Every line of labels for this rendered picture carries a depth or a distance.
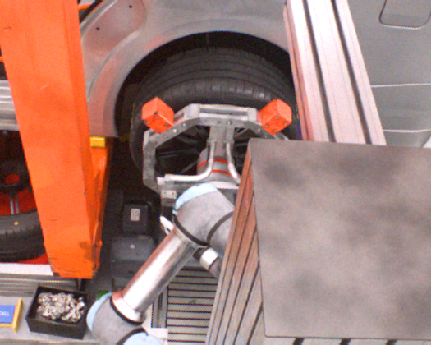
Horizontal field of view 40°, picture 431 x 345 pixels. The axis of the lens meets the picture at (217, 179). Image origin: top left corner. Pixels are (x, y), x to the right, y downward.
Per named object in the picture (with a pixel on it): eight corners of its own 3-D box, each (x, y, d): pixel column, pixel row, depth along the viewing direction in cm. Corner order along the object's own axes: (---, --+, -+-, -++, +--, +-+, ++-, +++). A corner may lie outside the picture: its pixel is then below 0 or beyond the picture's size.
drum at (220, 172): (231, 168, 230) (236, 144, 219) (232, 213, 216) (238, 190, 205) (195, 166, 228) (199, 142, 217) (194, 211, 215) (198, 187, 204)
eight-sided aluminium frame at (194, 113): (272, 202, 247) (300, 110, 205) (274, 215, 243) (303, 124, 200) (143, 195, 242) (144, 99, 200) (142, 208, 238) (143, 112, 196)
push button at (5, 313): (16, 307, 219) (15, 305, 217) (11, 325, 214) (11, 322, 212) (-3, 306, 218) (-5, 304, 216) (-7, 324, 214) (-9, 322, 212)
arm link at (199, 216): (104, 365, 156) (231, 211, 145) (73, 323, 162) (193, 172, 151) (130, 358, 166) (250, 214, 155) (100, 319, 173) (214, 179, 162)
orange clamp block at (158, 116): (174, 110, 206) (157, 96, 200) (173, 126, 201) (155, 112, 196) (160, 119, 209) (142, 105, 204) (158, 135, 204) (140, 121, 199)
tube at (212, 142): (216, 144, 210) (219, 124, 201) (217, 187, 198) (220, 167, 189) (167, 142, 208) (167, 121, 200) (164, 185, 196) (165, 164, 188)
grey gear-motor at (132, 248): (157, 223, 294) (158, 179, 267) (151, 299, 268) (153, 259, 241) (120, 221, 292) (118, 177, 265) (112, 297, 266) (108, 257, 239)
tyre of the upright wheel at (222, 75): (277, 166, 268) (314, 53, 217) (281, 209, 253) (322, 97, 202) (132, 155, 261) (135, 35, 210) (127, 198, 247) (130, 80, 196)
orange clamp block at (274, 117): (272, 120, 210) (290, 106, 205) (273, 136, 205) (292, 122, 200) (258, 111, 206) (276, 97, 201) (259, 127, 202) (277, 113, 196)
